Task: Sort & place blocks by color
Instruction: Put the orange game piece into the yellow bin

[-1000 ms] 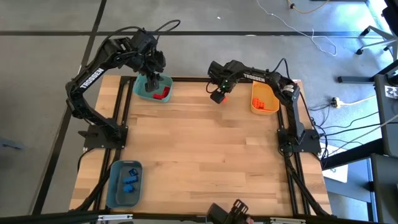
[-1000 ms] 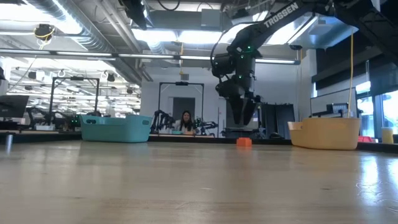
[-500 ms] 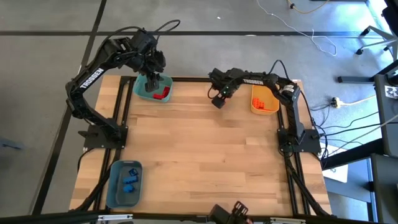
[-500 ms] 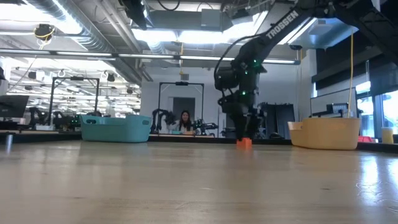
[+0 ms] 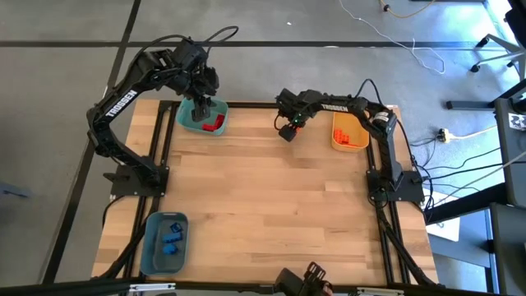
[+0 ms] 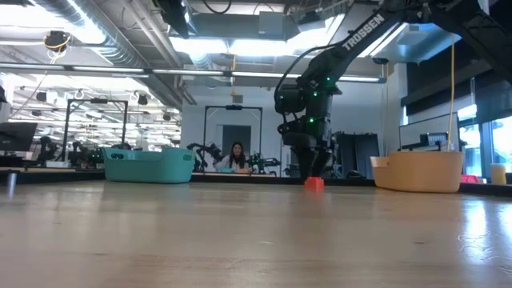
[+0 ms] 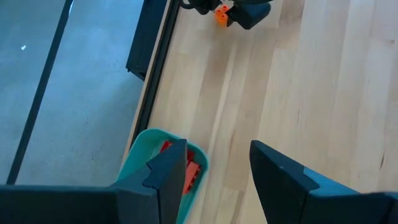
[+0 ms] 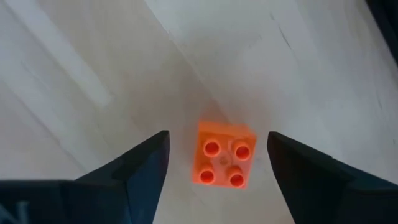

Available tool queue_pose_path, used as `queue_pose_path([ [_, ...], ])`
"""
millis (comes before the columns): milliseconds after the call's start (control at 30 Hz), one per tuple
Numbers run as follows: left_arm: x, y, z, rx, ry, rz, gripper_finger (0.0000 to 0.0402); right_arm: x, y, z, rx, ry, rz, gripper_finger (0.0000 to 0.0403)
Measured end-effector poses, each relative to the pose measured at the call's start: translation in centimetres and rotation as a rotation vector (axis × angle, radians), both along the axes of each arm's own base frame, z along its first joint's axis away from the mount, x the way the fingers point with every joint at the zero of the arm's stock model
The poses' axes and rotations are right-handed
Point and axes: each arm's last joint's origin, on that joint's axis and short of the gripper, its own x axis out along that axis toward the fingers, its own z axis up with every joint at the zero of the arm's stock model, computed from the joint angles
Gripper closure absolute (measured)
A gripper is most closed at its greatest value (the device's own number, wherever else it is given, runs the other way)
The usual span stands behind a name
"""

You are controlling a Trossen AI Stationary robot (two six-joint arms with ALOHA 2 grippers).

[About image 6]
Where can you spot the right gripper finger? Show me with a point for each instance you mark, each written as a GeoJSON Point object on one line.
{"type": "Point", "coordinates": [309, 160]}
{"type": "Point", "coordinates": [324, 158]}

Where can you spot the small orange block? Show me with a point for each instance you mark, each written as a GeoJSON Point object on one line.
{"type": "Point", "coordinates": [314, 185]}

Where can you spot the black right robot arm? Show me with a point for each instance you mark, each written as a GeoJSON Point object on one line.
{"type": "Point", "coordinates": [360, 34]}

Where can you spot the black background robot arm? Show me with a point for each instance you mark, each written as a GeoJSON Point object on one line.
{"type": "Point", "coordinates": [206, 154]}
{"type": "Point", "coordinates": [264, 163]}

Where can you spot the black cabinet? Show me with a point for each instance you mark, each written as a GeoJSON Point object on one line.
{"type": "Point", "coordinates": [360, 156]}

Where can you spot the person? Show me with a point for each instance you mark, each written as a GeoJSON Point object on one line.
{"type": "Point", "coordinates": [237, 154]}

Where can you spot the grey door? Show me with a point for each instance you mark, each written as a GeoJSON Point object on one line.
{"type": "Point", "coordinates": [236, 134]}

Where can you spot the yellow plastic bin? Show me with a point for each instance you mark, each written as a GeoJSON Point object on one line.
{"type": "Point", "coordinates": [418, 172]}

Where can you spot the black background equipment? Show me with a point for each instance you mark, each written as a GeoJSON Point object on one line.
{"type": "Point", "coordinates": [432, 140]}

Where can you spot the red background object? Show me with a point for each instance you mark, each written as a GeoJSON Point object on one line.
{"type": "Point", "coordinates": [470, 178]}

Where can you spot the teal plastic bin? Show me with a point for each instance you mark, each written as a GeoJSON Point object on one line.
{"type": "Point", "coordinates": [148, 166]}

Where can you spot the yellow cup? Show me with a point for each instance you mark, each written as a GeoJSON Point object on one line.
{"type": "Point", "coordinates": [498, 174]}

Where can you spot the black monitor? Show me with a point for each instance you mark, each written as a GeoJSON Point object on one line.
{"type": "Point", "coordinates": [16, 136]}

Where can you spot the black table frame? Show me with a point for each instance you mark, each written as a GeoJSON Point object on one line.
{"type": "Point", "coordinates": [260, 181]}

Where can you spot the black gantry frame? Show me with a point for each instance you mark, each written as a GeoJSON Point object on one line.
{"type": "Point", "coordinates": [233, 107]}
{"type": "Point", "coordinates": [96, 101]}

